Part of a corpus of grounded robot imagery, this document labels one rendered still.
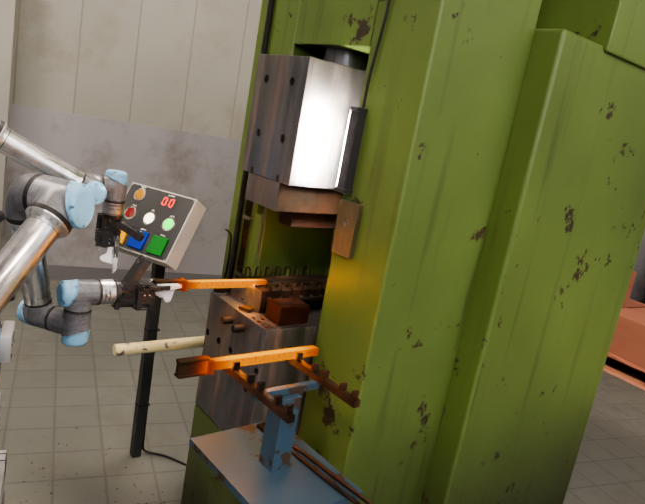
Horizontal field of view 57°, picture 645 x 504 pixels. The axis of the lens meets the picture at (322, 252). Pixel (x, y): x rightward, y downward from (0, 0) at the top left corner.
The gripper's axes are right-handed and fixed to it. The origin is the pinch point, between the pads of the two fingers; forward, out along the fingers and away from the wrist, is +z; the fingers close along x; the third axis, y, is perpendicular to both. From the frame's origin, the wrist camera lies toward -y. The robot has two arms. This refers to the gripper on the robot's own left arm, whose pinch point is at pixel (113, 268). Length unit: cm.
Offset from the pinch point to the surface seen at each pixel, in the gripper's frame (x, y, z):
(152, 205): -22.6, -14.4, -20.3
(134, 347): 2.0, -10.4, 30.2
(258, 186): 25, -41, -40
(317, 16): 20, -54, -98
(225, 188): -273, -109, 5
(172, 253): -3.9, -21.1, -6.1
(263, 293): 37, -45, -5
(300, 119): 42, -46, -64
